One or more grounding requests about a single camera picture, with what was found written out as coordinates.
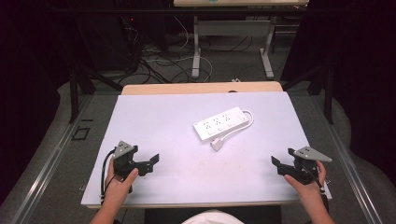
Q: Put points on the white metal frame desk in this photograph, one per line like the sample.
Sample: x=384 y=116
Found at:
x=233 y=28

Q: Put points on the white power strip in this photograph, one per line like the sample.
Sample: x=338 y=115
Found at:
x=219 y=124

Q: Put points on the person's white clothing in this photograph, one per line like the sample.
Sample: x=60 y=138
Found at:
x=213 y=218

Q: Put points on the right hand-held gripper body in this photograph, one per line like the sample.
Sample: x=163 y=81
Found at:
x=306 y=169

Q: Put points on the black curtain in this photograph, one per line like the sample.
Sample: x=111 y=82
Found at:
x=364 y=77
x=25 y=93

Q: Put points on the person's left hand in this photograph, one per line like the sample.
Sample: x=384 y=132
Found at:
x=116 y=189

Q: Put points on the person's right hand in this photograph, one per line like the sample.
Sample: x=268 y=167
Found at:
x=309 y=190

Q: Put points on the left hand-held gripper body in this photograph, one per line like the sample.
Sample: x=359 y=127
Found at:
x=124 y=153

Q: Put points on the white plug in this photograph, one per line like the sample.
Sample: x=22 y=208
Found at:
x=216 y=144

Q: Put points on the black crossbar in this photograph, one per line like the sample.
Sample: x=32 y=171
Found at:
x=186 y=11

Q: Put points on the black metal stand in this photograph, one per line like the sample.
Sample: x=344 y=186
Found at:
x=328 y=93
x=74 y=93

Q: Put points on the black equipment cabinet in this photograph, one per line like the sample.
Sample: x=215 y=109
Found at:
x=106 y=40

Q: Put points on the wooden table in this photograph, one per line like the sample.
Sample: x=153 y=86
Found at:
x=186 y=88

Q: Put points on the white table mat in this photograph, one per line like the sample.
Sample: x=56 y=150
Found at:
x=174 y=161

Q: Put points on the aluminium floor rail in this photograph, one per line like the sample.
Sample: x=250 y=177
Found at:
x=351 y=168
x=46 y=174

